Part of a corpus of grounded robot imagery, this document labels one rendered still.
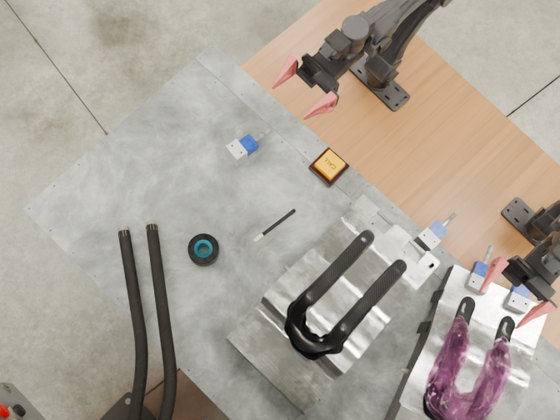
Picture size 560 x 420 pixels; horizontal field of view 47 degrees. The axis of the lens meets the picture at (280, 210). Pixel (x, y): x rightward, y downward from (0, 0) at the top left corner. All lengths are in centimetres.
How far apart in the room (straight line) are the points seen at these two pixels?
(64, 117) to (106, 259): 117
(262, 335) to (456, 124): 81
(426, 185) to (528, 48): 142
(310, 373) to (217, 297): 31
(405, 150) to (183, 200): 63
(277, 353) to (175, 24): 173
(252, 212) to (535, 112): 161
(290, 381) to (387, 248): 40
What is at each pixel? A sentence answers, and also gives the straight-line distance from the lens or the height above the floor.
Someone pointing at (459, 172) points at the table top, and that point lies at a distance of 183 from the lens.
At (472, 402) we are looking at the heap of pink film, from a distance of 162.
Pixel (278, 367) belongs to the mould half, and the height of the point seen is 86.
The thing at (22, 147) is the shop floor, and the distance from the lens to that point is 277.
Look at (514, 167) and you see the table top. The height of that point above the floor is 80.
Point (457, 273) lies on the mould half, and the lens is 169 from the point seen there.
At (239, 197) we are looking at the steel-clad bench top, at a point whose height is 80.
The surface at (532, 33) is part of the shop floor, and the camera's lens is 314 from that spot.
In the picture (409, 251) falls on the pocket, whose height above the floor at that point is 86.
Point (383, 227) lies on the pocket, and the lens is 166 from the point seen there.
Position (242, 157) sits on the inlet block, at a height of 85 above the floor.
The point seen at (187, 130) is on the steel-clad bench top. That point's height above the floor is 80.
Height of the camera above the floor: 243
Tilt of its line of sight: 73 degrees down
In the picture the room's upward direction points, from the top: 10 degrees clockwise
